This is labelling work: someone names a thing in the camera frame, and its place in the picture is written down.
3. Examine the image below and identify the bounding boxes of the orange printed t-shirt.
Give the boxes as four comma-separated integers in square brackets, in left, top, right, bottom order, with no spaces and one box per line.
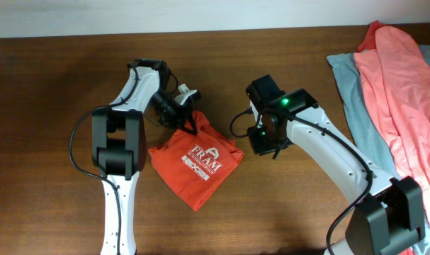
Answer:
[148,111,244,212]

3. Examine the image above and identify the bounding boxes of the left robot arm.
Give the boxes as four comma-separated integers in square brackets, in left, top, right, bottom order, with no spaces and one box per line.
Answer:
[91,58,200,254]

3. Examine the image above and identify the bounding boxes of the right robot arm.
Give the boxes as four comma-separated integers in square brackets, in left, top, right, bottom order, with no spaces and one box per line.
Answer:
[246,75,425,255]

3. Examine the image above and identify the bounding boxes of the light blue t-shirt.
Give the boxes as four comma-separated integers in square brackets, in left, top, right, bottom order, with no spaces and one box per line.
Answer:
[325,44,430,255]

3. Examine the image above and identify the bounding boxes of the salmon pink t-shirt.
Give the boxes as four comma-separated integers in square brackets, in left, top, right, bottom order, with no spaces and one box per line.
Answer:
[353,21,430,226]

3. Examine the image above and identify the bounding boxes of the right black cable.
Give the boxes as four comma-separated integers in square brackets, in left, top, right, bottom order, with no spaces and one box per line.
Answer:
[229,106,374,255]

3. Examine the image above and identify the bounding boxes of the black cable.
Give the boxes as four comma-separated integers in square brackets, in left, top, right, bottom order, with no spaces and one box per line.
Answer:
[67,62,180,255]
[229,106,374,255]

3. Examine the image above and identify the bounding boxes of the left black cable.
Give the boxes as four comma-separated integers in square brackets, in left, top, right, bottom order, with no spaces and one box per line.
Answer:
[67,62,180,255]

